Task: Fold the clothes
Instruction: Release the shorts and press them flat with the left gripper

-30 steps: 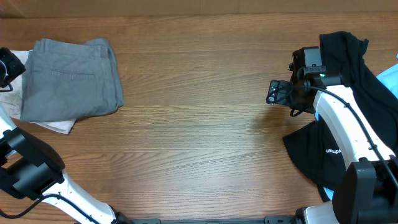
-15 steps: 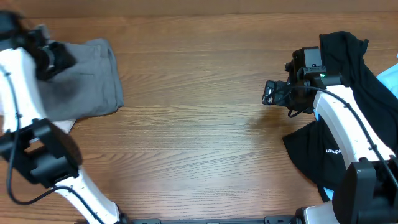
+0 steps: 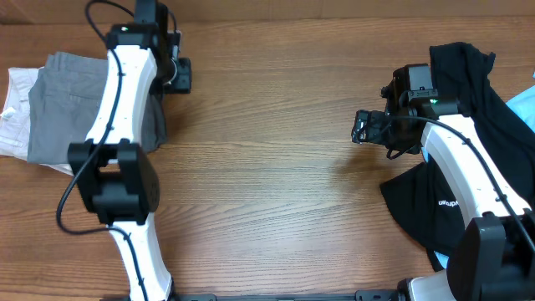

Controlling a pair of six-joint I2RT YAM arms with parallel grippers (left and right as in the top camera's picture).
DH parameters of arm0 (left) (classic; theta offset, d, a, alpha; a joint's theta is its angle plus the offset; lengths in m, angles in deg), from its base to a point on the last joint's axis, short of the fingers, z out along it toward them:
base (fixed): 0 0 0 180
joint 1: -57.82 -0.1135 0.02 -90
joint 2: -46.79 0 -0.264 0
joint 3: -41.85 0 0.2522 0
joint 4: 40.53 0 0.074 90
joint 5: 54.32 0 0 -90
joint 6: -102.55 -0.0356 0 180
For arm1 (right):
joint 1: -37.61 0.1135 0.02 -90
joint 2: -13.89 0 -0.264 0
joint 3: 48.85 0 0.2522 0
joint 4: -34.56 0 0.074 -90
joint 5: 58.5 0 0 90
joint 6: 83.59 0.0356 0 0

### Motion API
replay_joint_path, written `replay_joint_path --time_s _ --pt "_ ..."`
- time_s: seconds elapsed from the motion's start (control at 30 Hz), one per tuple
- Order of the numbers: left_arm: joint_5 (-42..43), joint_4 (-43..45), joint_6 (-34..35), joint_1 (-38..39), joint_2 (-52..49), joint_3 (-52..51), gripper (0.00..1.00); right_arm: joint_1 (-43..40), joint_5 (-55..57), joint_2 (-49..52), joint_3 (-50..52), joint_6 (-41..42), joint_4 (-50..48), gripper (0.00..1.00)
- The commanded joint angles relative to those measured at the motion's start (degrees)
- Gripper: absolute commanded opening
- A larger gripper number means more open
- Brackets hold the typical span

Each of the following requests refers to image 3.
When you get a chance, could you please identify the grey shorts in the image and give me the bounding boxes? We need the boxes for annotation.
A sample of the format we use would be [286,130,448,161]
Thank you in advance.
[28,46,167,165]

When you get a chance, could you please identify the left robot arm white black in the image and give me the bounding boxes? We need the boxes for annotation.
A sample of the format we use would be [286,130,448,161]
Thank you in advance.
[56,0,192,300]

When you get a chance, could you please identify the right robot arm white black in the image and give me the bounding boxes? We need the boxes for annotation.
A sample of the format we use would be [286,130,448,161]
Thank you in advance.
[352,97,534,301]

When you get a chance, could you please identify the black t-shirt with logo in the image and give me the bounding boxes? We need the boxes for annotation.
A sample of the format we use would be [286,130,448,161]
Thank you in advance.
[380,42,534,258]

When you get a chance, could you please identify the light blue garment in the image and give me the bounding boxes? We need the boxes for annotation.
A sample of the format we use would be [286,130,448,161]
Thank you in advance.
[427,87,535,272]

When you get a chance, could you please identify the folded beige shorts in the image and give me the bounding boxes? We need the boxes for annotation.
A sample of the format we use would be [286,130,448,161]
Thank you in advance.
[0,66,74,176]

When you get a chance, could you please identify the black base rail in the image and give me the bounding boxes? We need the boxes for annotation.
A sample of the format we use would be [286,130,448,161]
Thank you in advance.
[172,289,407,301]

